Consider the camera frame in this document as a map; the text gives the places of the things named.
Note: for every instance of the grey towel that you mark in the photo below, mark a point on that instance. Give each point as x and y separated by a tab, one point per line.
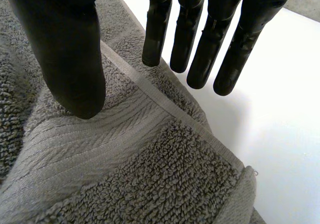
130	159

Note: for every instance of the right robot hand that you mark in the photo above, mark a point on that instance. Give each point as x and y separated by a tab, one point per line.
67	59

